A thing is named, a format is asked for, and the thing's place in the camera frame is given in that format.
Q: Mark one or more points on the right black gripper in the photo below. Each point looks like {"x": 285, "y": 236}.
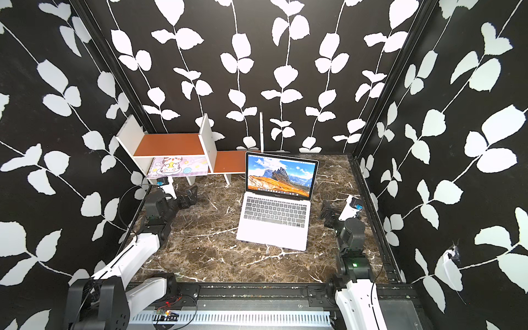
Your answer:
{"x": 330, "y": 213}

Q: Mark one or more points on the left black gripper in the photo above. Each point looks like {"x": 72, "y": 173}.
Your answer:
{"x": 192, "y": 198}

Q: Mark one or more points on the silver laptop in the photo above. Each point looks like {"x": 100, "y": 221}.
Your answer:
{"x": 277, "y": 200}

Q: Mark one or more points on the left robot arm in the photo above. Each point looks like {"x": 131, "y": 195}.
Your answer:
{"x": 104, "y": 300}

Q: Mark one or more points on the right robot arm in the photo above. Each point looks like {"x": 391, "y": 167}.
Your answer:
{"x": 354, "y": 285}

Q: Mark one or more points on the cartoon cover notebook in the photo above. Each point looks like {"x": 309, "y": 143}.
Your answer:
{"x": 178, "y": 166}

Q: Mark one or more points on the white and brown desk shelf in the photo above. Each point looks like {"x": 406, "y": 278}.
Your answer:
{"x": 143, "y": 147}

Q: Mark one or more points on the small circuit board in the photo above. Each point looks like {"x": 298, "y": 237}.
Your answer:
{"x": 167, "y": 317}

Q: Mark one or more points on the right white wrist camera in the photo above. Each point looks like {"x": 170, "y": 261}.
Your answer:
{"x": 352, "y": 209}

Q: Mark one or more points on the black front rail base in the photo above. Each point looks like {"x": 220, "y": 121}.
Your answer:
{"x": 315, "y": 294}

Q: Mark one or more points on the white slotted cable duct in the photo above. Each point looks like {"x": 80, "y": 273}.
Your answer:
{"x": 308, "y": 319}

